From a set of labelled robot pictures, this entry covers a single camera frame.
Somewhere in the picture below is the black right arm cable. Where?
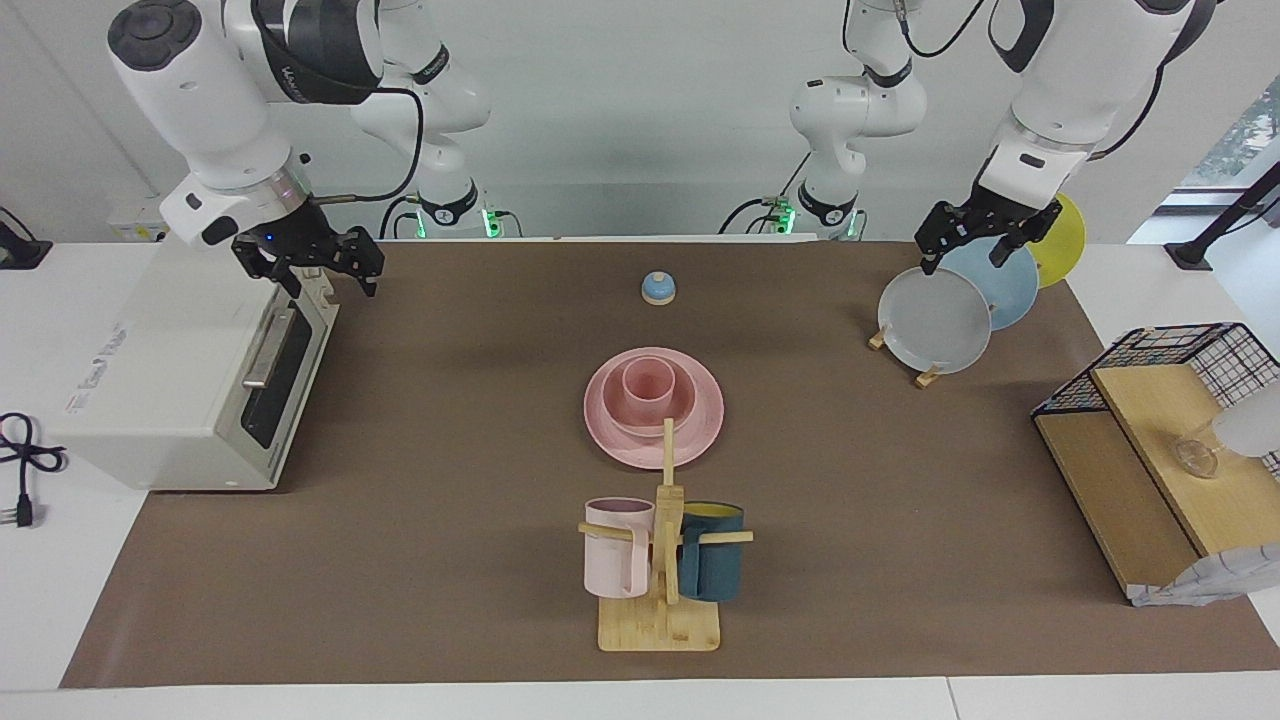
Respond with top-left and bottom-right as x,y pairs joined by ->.
310,85 -> 426,206

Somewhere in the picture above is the black clamp stand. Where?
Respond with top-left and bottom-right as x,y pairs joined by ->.
1165,160 -> 1280,271

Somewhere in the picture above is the black power cord with plug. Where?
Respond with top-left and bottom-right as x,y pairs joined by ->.
0,412 -> 69,529

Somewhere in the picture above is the white toaster oven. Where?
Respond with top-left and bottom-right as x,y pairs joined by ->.
50,230 -> 341,493

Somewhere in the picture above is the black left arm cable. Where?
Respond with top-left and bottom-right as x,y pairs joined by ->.
1090,65 -> 1166,161

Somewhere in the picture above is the wooden shelf with wire basket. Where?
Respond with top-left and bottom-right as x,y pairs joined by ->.
1035,365 -> 1280,601

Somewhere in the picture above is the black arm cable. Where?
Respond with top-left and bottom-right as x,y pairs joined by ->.
1090,65 -> 1166,161
310,85 -> 426,206

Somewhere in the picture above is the wooden plate rack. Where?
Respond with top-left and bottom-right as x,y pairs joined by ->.
868,325 -> 942,389

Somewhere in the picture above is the clear glass cup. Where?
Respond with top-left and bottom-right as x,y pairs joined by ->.
1175,425 -> 1223,479

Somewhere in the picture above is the pink plate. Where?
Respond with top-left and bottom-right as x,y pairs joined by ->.
583,347 -> 725,471

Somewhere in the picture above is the light blue plate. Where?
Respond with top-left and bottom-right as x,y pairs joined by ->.
938,236 -> 1041,331

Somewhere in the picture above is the black base cable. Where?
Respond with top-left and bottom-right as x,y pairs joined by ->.
378,195 -> 423,241
718,150 -> 813,237

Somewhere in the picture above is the white power box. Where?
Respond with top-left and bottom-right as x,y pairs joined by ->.
105,200 -> 176,243

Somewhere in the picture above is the brown table mat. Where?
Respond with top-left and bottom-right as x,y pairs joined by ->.
60,240 -> 1280,689

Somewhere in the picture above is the yellow plate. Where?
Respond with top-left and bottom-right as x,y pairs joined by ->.
1030,192 -> 1087,289

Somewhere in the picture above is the light pink mug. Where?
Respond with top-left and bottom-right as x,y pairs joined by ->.
583,497 -> 656,599

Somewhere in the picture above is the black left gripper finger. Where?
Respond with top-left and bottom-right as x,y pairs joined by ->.
990,198 -> 1063,266
916,202 -> 966,276

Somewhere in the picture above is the translucent white container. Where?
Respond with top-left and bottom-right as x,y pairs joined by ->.
1212,380 -> 1280,458

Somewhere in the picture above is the wooden mug rack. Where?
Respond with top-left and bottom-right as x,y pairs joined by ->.
578,418 -> 754,653

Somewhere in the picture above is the black desk mount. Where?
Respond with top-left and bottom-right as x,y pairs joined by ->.
0,205 -> 53,271

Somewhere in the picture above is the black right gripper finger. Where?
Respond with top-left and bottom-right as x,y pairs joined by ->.
232,238 -> 301,299
340,228 -> 386,298

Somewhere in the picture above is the window with tree view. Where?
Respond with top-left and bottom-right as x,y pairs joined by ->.
1180,75 -> 1280,191

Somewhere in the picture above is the black wire basket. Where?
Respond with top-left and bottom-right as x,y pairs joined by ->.
1030,322 -> 1280,481

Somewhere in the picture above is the white crumpled paper bag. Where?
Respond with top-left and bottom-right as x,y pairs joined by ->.
1130,543 -> 1280,608

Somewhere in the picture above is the pink handleless cup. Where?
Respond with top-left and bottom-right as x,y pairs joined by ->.
621,357 -> 679,423

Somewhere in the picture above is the pink bowl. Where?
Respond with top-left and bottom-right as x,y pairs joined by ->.
606,352 -> 699,438

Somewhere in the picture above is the dark teal mug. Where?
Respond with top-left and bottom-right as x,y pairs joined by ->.
677,501 -> 746,603

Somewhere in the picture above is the grey plate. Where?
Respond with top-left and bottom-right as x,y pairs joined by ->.
878,266 -> 992,375

